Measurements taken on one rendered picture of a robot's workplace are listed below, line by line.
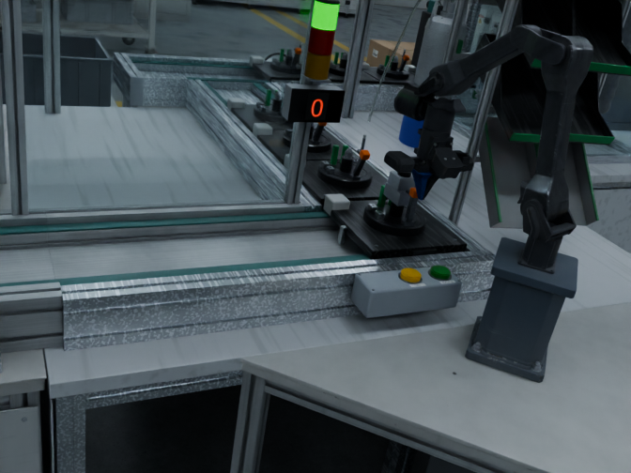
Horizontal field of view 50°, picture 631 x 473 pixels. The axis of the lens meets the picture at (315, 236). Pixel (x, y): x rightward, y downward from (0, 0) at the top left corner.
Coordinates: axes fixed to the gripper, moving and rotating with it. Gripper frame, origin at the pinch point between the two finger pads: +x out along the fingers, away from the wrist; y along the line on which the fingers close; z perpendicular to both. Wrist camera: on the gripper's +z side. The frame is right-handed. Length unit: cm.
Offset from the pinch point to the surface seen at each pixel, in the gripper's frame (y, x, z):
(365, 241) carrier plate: -11.6, 12.5, 0.3
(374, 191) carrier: 3.5, 12.2, -24.0
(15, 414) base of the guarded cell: -80, 30, 16
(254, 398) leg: -41, 33, 19
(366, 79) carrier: 58, 11, -132
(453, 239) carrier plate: 9.4, 12.6, 2.1
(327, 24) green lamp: -19.6, -27.9, -16.3
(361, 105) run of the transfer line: 54, 20, -125
